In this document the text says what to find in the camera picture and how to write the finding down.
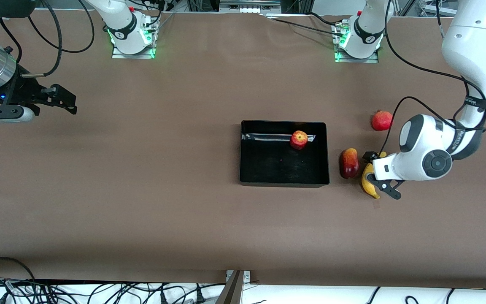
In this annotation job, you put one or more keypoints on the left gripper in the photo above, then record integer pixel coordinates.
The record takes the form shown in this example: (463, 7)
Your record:
(368, 156)

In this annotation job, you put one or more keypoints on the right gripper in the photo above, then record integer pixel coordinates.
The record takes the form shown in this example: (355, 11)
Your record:
(22, 93)

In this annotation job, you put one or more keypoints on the yellow banana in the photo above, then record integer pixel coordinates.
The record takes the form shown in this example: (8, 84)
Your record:
(368, 185)

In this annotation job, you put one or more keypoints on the red yellow apple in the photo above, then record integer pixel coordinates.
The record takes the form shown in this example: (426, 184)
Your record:
(298, 139)

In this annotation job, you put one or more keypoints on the black plastic box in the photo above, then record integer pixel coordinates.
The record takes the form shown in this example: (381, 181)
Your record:
(268, 164)

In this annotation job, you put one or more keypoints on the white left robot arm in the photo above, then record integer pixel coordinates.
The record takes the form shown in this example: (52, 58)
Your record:
(475, 42)

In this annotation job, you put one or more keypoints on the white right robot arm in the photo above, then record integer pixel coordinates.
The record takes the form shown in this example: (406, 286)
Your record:
(120, 17)

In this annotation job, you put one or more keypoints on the red yellow mango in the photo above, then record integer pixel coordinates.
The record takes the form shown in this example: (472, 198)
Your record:
(349, 164)

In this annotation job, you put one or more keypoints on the red pomegranate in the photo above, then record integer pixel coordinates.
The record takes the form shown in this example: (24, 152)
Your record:
(381, 121)

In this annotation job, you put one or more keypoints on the brown table cover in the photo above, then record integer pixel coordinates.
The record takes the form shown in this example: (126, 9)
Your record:
(243, 232)

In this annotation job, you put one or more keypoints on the white power strip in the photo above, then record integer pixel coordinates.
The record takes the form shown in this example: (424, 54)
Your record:
(247, 8)

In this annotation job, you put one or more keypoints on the black power plug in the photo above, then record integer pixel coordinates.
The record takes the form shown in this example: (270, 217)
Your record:
(163, 298)
(200, 296)

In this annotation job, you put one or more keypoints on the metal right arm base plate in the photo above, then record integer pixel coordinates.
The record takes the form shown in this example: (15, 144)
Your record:
(133, 55)

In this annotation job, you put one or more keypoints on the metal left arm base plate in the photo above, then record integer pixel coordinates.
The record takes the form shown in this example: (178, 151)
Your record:
(355, 60)

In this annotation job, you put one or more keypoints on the small metal table bracket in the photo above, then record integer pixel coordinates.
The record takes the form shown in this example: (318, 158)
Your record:
(247, 275)

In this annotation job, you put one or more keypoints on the grey metal post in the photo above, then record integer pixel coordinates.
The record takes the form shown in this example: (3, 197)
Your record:
(232, 291)

